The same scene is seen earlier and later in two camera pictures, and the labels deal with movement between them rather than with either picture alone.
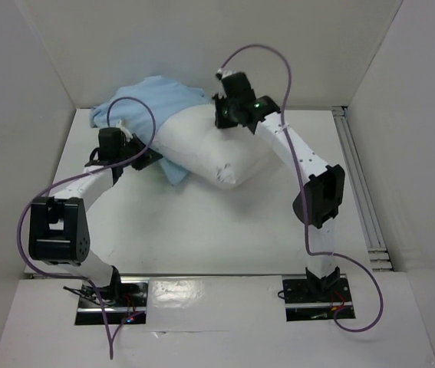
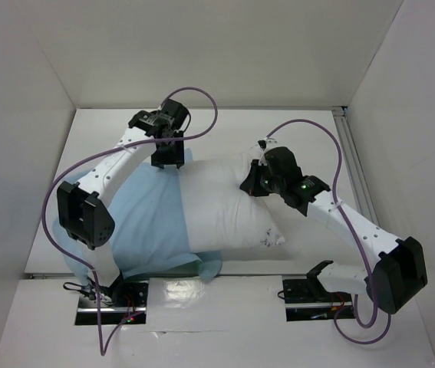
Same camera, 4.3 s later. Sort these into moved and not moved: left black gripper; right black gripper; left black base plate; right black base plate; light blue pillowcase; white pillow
Moved: white pillow; right black gripper; light blue pillowcase; left black gripper
Not moved: right black base plate; left black base plate
